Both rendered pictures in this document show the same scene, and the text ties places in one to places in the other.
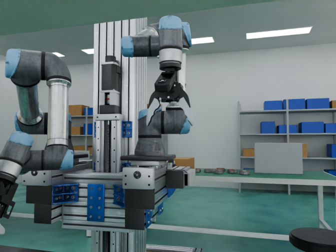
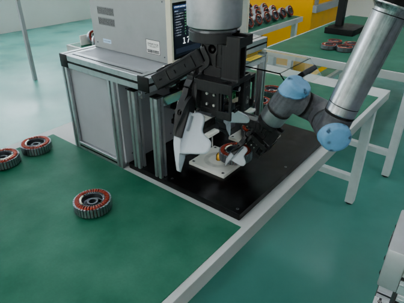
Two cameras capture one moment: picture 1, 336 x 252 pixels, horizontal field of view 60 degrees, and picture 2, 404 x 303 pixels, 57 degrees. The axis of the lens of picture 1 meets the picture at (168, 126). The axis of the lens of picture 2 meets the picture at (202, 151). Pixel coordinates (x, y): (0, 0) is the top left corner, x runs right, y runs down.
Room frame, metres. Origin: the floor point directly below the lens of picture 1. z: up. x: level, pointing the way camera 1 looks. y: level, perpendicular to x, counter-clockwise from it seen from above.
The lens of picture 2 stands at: (1.12, -0.51, 1.46)
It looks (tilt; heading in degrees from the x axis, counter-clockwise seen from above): 29 degrees down; 112
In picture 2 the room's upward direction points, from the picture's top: straight up
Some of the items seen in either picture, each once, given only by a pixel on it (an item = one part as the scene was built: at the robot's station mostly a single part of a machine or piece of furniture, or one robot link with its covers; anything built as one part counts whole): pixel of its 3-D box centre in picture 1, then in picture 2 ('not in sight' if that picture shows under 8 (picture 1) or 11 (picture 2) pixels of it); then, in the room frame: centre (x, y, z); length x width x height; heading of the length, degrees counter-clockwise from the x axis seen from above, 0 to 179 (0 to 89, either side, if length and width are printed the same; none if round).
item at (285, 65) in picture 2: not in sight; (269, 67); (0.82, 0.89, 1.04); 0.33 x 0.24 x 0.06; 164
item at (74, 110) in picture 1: (78, 111); not in sight; (7.80, 2.41, 1.93); 0.42 x 0.40 x 0.29; 76
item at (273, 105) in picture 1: (272, 106); not in sight; (6.42, -2.32, 1.88); 0.42 x 0.36 x 0.21; 164
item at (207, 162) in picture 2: not in sight; (218, 160); (0.74, 0.57, 0.78); 0.15 x 0.15 x 0.01; 74
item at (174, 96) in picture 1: (170, 83); (217, 72); (0.94, -0.01, 1.29); 0.09 x 0.08 x 0.12; 168
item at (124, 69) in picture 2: not in sight; (171, 50); (0.47, 0.78, 1.09); 0.68 x 0.44 x 0.05; 74
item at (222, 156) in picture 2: not in sight; (235, 153); (0.81, 0.55, 0.83); 0.11 x 0.11 x 0.04
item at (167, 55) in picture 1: (169, 58); (215, 12); (0.93, -0.01, 1.37); 0.08 x 0.08 x 0.05
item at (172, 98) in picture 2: not in sight; (217, 78); (0.68, 0.72, 1.03); 0.62 x 0.01 x 0.03; 74
